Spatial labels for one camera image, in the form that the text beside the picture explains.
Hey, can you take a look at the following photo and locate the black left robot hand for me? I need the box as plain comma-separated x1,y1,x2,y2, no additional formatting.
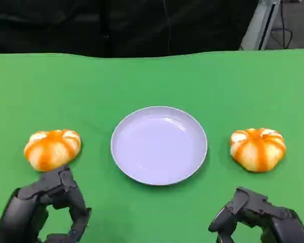
0,164,92,243

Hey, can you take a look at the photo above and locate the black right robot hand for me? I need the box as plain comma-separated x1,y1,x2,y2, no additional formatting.
208,186,304,243

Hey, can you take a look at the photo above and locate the orange and white bread roll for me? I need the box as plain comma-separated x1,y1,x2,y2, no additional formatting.
23,129,82,173
229,128,287,173

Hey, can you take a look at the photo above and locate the lilac plate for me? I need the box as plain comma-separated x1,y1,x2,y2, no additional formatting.
110,106,208,187

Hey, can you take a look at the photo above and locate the green table cloth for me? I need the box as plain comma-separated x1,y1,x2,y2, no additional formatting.
0,49,304,243

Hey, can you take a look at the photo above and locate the black drape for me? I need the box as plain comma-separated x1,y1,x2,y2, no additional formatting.
0,0,259,58

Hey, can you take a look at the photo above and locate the black cable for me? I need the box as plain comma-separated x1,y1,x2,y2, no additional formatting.
273,12,294,49

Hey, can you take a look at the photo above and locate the grey metal frame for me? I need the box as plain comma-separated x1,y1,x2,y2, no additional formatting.
239,0,282,51

